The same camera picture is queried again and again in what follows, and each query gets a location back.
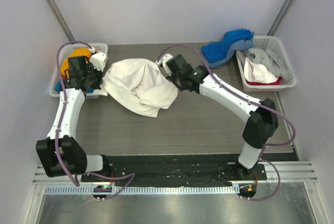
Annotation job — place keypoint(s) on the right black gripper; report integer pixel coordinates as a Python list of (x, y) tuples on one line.
[(172, 78)]

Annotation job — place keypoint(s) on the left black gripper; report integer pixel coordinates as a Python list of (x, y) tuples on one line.
[(92, 82)]

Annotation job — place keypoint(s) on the white t-shirt red print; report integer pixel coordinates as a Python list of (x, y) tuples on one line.
[(138, 85)]

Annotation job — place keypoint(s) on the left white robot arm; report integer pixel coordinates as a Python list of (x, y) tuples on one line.
[(59, 153)]

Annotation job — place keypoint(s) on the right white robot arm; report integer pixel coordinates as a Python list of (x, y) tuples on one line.
[(260, 126)]

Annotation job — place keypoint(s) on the yellow t-shirt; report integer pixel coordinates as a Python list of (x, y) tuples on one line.
[(65, 64)]

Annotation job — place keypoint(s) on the teal t-shirt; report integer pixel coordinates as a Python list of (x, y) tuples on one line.
[(58, 88)]

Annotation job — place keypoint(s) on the left white plastic basket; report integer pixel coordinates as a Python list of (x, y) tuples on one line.
[(64, 53)]

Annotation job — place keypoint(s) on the white plastic basket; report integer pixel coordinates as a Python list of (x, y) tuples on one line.
[(64, 53), (274, 44)]

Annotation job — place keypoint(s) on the blue t-shirt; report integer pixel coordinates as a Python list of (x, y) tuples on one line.
[(216, 51)]

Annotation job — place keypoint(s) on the blue checkered cloth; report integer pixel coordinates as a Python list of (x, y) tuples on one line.
[(239, 45)]

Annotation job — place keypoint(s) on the white shirt in basket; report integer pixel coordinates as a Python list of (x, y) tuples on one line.
[(257, 73)]

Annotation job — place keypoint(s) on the grey t-shirt in basket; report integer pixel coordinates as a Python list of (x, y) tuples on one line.
[(270, 60)]

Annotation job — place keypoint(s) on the right white plastic basket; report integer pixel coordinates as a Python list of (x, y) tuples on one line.
[(274, 44)]

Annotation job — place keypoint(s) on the red shirt in basket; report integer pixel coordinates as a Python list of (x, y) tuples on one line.
[(276, 83)]

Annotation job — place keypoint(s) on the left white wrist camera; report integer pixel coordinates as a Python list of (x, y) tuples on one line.
[(98, 60)]

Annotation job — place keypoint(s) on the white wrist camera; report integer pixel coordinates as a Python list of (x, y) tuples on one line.
[(98, 60), (162, 63)]

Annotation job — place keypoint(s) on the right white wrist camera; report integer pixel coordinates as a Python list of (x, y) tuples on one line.
[(162, 63)]

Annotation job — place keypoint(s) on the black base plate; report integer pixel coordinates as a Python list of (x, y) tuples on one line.
[(180, 170)]

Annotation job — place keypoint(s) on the left aluminium corner post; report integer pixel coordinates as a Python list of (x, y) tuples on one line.
[(60, 19)]

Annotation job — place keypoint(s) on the aluminium corner post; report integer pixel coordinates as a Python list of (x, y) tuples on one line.
[(60, 19), (287, 4)]

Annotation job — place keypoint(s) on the slotted cable duct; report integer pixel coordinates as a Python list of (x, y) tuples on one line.
[(105, 190)]

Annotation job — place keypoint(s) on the right aluminium corner post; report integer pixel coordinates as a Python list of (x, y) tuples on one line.
[(287, 4)]

